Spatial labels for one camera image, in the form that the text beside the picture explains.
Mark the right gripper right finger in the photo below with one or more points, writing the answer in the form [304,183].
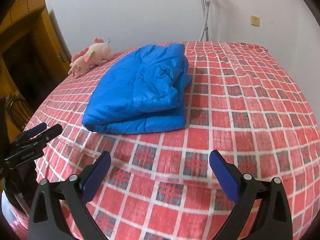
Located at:
[273,219]

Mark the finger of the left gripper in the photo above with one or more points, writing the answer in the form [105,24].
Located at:
[46,136]
[26,135]

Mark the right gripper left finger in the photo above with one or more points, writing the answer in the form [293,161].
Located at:
[46,219]

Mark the blue puffer jacket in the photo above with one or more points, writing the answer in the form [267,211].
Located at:
[141,93]

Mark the black chair by door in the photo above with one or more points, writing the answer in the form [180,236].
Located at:
[19,111]

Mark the pink plush unicorn toy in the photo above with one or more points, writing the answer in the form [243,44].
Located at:
[96,54]

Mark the red plaid bed sheet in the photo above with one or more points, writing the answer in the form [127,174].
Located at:
[241,102]

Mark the yellow wall socket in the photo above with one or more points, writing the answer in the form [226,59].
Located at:
[255,21]

